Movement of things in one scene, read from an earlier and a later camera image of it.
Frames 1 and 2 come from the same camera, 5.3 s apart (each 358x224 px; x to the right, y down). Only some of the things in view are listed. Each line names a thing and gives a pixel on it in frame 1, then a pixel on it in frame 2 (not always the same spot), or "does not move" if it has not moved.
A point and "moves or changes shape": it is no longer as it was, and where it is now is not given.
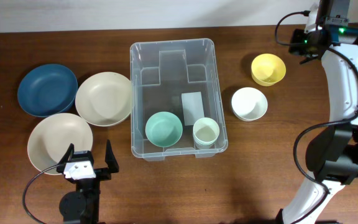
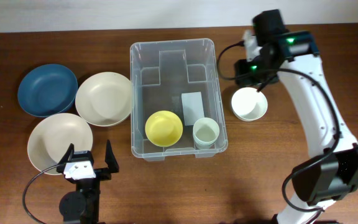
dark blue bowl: [48, 89] does not move
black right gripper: [312, 56] -> [268, 81]
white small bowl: [248, 104] does not move
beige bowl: [51, 135] does not move
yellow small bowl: [268, 69] moves or changes shape
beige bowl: [104, 99] does not move
